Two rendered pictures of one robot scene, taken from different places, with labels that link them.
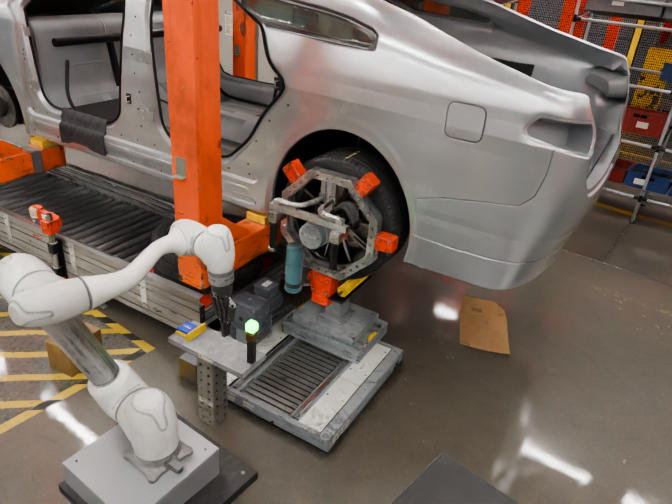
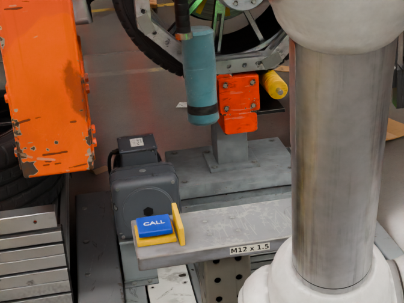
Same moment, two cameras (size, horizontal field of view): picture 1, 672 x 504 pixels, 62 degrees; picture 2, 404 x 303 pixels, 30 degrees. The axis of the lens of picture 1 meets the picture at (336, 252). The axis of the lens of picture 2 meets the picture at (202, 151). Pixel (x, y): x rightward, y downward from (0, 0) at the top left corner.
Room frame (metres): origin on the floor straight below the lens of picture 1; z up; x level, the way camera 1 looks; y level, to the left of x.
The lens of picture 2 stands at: (0.90, 1.37, 1.21)
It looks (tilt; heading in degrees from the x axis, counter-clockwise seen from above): 23 degrees down; 324
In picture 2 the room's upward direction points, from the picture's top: 4 degrees counter-clockwise
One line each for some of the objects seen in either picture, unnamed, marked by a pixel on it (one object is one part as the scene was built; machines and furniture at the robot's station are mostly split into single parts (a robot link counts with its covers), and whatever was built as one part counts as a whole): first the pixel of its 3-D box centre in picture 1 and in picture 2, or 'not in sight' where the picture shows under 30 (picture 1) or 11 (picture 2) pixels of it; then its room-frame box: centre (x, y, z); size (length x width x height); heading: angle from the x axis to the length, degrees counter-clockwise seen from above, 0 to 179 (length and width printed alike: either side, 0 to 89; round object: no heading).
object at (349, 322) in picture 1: (337, 299); (228, 133); (2.68, -0.03, 0.32); 0.40 x 0.30 x 0.28; 62
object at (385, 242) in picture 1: (386, 242); not in sight; (2.39, -0.23, 0.85); 0.09 x 0.08 x 0.07; 62
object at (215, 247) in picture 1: (216, 246); not in sight; (1.68, 0.41, 1.13); 0.13 x 0.11 x 0.16; 50
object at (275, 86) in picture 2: (353, 282); (267, 78); (2.56, -0.11, 0.51); 0.29 x 0.06 x 0.06; 152
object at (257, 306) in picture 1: (265, 311); (143, 199); (2.59, 0.36, 0.26); 0.42 x 0.18 x 0.35; 152
